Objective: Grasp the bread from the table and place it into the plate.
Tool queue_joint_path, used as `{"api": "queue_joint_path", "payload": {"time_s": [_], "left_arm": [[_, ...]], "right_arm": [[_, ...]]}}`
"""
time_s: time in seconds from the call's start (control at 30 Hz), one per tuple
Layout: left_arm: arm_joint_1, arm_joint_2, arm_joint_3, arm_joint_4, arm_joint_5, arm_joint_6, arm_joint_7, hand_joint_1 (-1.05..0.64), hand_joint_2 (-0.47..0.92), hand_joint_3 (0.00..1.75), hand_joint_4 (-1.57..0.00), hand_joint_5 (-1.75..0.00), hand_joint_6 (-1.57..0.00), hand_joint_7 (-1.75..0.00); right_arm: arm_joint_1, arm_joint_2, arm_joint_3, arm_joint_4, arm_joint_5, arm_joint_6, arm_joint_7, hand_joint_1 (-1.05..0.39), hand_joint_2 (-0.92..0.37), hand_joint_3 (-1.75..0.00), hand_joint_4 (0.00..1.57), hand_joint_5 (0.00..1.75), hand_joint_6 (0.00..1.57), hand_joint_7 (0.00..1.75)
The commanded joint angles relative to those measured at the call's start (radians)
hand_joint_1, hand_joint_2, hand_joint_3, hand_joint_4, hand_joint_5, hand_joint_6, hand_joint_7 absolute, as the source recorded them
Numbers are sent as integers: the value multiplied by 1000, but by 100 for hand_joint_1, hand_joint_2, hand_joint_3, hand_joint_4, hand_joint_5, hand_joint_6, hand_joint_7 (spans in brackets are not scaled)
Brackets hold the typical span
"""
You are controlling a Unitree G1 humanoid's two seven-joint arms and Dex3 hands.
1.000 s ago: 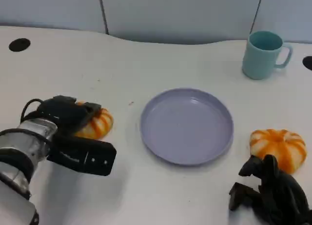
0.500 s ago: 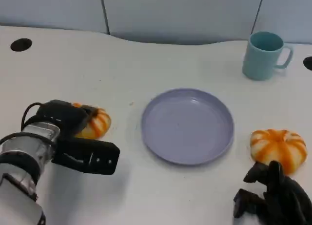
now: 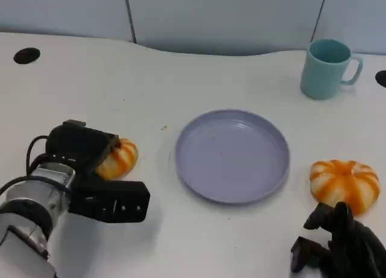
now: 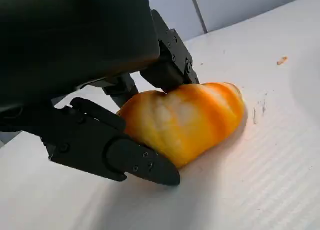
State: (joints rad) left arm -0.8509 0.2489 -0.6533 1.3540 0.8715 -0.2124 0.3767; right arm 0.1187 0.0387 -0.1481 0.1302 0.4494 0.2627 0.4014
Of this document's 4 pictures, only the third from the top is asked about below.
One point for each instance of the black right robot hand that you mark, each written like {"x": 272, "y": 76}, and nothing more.
{"x": 353, "y": 248}

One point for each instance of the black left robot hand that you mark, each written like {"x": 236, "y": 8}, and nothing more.
{"x": 78, "y": 145}

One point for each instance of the orange and white bread roll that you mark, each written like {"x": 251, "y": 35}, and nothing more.
{"x": 120, "y": 160}
{"x": 346, "y": 181}

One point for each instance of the grey partition panel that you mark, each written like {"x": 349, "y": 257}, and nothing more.
{"x": 60, "y": 9}
{"x": 226, "y": 18}
{"x": 356, "y": 15}

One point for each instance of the lilac plate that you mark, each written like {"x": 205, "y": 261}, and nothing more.
{"x": 232, "y": 157}

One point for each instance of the pale green mug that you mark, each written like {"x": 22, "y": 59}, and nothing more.
{"x": 322, "y": 76}

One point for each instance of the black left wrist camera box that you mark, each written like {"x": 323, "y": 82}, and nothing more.
{"x": 114, "y": 199}

